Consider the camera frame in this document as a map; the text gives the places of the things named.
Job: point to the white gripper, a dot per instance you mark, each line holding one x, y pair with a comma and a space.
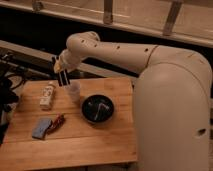
66, 62

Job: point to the black white striped eraser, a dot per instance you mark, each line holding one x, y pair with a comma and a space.
63, 79

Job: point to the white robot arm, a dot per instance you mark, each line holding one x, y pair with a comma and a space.
171, 98

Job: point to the black ceramic bowl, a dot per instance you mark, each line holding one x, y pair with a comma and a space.
97, 108

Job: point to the wooden table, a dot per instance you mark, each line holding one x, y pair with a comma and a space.
77, 142

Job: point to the blue sponge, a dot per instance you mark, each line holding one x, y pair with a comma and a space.
41, 127

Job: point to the black equipment with cables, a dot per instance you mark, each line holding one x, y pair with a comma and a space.
7, 94

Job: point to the metal rail frame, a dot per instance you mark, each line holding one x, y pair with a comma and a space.
188, 21

